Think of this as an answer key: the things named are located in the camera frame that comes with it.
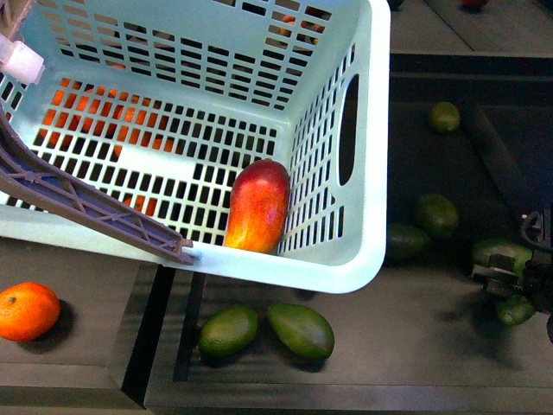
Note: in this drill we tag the green avocado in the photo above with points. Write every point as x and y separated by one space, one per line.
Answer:
514 310
228 331
436 215
302 330
484 249
405 242
444 118

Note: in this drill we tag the brown basket handle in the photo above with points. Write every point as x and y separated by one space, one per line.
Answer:
86 203

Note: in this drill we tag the red yellow mango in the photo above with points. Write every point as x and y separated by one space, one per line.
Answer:
258 207

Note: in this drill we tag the orange tangerine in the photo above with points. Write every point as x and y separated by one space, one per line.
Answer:
28 311

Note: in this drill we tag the black avocado tray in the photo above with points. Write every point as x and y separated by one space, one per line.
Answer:
421 337

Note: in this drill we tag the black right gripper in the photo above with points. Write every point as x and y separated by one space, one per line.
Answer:
499 280

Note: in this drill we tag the light blue plastic basket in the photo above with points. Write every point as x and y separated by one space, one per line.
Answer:
166 102

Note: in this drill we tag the green avocado beside basket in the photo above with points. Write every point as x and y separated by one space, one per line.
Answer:
405 242

